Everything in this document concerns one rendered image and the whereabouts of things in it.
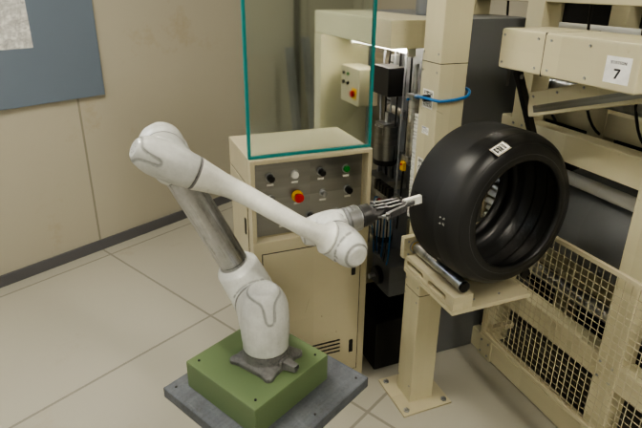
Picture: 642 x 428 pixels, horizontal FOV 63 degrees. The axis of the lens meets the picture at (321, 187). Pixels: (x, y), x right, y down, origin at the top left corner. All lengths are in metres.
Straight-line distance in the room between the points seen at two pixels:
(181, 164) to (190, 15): 3.10
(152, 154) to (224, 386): 0.77
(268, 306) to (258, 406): 0.29
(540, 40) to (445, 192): 0.65
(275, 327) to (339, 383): 0.35
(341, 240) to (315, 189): 0.80
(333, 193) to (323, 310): 0.57
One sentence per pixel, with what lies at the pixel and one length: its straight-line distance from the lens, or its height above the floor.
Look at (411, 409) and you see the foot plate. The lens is 2.79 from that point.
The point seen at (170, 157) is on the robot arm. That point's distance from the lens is 1.47.
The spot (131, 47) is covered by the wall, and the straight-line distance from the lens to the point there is 4.21.
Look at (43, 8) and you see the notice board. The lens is 3.90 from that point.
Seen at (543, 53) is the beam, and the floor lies 1.71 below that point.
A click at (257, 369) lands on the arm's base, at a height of 0.77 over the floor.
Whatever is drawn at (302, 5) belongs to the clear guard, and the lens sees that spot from 2.09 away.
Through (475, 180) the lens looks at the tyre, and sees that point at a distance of 1.77.
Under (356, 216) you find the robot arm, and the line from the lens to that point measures 1.71.
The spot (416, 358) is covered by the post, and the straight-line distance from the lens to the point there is 2.66.
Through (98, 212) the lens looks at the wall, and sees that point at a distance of 4.31.
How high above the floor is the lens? 1.93
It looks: 21 degrees down
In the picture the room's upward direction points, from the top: 1 degrees clockwise
